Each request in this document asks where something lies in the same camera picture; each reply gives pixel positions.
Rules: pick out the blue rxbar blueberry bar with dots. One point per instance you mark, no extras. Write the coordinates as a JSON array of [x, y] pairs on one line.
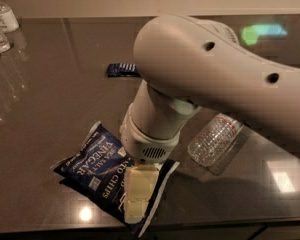
[[122, 70]]

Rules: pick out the clear plastic water bottle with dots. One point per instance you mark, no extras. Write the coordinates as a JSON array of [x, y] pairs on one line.
[[207, 147]]

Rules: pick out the blue kettle chip bag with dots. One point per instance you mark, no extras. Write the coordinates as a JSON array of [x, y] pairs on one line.
[[98, 171]]

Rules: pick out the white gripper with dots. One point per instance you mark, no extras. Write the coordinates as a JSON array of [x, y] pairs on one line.
[[146, 145]]

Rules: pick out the white pump sanitizer bottle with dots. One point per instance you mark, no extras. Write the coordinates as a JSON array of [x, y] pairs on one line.
[[8, 20]]

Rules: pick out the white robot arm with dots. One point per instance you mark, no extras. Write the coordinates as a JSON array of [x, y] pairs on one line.
[[186, 64]]

